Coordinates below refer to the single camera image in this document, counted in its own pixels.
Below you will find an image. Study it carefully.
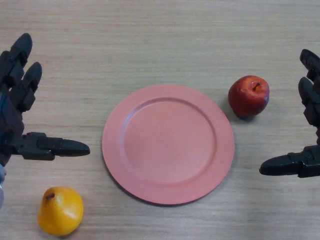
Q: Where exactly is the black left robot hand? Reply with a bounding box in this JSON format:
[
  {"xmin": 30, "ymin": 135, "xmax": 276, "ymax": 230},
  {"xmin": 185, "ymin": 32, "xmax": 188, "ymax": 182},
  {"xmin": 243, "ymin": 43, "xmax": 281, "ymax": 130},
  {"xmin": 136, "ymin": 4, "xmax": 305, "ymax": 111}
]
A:
[{"xmin": 0, "ymin": 32, "xmax": 91, "ymax": 167}]

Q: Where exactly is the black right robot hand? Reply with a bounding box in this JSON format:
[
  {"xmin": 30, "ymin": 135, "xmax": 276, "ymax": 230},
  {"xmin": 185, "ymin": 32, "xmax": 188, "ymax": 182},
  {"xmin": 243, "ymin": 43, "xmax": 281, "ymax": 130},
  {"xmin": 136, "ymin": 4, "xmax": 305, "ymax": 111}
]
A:
[{"xmin": 259, "ymin": 48, "xmax": 320, "ymax": 178}]

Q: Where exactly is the yellow pear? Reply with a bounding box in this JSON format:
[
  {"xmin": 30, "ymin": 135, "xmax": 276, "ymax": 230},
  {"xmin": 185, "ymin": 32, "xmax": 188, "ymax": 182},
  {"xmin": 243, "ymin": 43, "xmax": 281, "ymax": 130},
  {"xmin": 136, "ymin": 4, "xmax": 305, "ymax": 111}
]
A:
[{"xmin": 36, "ymin": 186, "xmax": 85, "ymax": 237}]

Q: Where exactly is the pink round plate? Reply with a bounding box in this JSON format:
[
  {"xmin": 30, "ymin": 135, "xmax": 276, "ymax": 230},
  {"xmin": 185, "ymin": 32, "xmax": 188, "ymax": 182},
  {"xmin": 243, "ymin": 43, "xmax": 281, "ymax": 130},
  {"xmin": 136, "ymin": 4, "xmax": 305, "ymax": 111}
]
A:
[{"xmin": 101, "ymin": 84, "xmax": 235, "ymax": 207}]

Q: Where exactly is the red apple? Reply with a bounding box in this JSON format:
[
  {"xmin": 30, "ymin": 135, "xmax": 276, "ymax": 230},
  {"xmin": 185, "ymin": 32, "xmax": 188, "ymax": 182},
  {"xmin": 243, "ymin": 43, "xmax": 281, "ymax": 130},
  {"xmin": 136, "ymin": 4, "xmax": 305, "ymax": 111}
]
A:
[{"xmin": 227, "ymin": 75, "xmax": 270, "ymax": 118}]

